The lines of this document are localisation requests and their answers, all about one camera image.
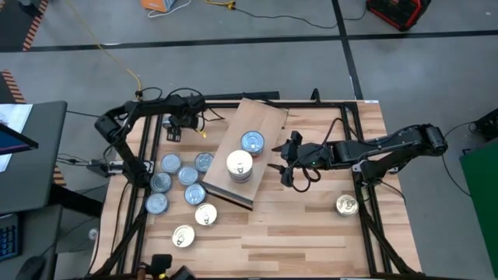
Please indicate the green mat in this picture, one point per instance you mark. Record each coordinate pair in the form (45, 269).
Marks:
(482, 202)

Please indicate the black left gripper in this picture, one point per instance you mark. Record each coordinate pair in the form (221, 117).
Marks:
(184, 113)

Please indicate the black keyboard with lit keys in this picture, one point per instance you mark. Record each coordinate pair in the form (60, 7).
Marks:
(8, 237)

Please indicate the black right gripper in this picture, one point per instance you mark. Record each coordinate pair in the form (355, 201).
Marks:
(311, 155)

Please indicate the black computer mouse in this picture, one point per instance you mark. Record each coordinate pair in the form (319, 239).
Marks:
(30, 269)

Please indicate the red and black case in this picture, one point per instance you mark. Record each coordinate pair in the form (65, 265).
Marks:
(400, 11)

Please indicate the small white round object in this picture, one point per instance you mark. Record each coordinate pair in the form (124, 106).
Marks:
(92, 233)

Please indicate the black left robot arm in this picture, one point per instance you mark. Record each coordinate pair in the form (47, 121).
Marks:
(136, 110)

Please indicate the black flat bar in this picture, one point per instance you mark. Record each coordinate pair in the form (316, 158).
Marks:
(241, 95)

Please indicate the black mat with orange stripes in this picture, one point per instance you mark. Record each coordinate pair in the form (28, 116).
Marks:
(8, 89)
(15, 23)

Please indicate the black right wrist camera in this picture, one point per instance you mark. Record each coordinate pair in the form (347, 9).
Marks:
(296, 137)

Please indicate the grey low desk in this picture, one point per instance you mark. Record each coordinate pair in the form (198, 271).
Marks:
(39, 233)

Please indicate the orange cardboard box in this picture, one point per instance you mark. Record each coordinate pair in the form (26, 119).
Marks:
(155, 4)

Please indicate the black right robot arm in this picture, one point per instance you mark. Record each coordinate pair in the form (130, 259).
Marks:
(389, 142)

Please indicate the dark monitor with purple screen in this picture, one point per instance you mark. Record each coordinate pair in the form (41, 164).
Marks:
(11, 142)

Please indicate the black device with yellow bits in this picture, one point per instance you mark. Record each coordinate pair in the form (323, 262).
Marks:
(161, 266)

